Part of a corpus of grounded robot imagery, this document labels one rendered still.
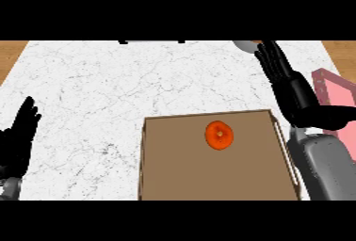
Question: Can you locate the orange squash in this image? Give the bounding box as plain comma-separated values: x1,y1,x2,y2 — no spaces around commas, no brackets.
204,120,235,152

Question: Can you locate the brown tray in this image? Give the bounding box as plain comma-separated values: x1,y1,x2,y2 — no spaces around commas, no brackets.
138,108,303,201

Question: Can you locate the white appliance with dark feet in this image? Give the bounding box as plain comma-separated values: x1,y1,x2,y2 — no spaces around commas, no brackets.
117,40,186,45

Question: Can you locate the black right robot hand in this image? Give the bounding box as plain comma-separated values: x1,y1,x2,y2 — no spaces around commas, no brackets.
253,40,356,132

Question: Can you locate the grey rounded object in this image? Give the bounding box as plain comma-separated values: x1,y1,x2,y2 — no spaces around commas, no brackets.
231,40,262,54

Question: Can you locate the pink cardboard box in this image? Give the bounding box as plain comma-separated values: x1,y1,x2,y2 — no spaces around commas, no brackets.
311,68,356,154

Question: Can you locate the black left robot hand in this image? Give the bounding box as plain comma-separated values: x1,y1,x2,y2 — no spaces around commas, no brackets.
0,95,43,181

